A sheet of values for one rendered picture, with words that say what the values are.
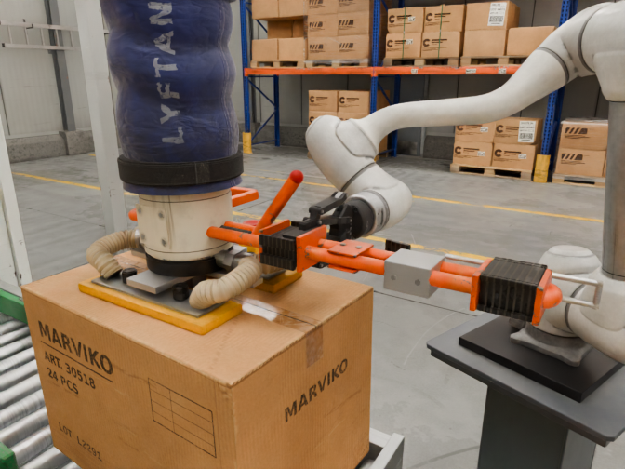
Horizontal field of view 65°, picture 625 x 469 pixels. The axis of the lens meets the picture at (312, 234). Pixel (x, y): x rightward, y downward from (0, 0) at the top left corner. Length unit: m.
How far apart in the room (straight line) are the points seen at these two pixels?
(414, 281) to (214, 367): 0.31
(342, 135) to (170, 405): 0.63
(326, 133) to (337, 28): 7.78
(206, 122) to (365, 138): 0.37
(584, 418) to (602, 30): 0.81
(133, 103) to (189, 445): 0.55
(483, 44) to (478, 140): 1.37
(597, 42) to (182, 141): 0.80
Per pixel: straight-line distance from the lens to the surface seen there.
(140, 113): 0.87
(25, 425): 1.67
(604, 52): 1.13
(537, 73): 1.18
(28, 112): 10.48
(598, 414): 1.34
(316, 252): 0.77
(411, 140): 9.67
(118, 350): 0.91
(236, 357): 0.76
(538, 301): 0.65
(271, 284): 0.95
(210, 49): 0.88
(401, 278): 0.71
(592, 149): 7.77
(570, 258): 1.38
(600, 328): 1.28
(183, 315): 0.86
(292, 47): 9.34
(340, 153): 1.06
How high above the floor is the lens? 1.47
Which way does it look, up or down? 18 degrees down
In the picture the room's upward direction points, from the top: straight up
